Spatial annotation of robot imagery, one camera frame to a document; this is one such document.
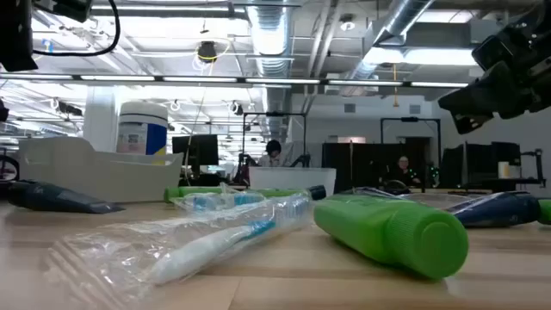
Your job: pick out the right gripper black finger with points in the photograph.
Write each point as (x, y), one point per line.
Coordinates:
(486, 97)
(471, 122)

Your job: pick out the green travel bottle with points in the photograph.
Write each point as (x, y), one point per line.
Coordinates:
(284, 192)
(546, 211)
(185, 192)
(387, 232)

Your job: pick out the grey plastic bin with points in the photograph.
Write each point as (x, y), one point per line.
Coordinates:
(86, 176)

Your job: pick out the blue toothbrush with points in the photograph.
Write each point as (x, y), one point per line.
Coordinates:
(247, 199)
(193, 254)
(202, 202)

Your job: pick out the black monitors on desk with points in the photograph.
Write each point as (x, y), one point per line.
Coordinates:
(478, 159)

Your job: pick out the white paper roll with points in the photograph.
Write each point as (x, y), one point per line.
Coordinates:
(503, 170)

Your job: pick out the black desk stand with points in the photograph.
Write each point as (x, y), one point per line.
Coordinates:
(536, 165)

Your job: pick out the person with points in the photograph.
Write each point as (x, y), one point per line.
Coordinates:
(402, 170)
(273, 153)

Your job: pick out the white column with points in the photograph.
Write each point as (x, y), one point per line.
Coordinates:
(100, 118)

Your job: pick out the black partition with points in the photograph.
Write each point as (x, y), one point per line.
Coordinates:
(357, 163)

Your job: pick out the white wipes canister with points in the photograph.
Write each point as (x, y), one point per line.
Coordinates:
(142, 125)

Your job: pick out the clear plastic container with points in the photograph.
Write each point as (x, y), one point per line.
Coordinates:
(292, 178)

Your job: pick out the long ceiling light bar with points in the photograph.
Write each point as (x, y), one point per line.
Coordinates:
(198, 79)

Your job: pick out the black hanging ceiling device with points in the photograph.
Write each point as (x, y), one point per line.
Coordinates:
(207, 51)

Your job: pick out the black desk monitor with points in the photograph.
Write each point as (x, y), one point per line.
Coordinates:
(196, 150)

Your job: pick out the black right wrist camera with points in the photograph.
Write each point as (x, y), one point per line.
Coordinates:
(493, 51)

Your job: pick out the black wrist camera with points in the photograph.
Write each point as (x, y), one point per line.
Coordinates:
(493, 51)
(64, 8)

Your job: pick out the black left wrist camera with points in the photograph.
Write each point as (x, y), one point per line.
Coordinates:
(64, 8)

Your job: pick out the black station frame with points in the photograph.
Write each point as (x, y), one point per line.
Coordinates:
(275, 114)
(409, 119)

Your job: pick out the slanted silver ceiling duct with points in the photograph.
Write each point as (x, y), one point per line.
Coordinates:
(400, 17)

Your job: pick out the wide silver ceiling duct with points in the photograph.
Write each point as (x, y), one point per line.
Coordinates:
(271, 34)

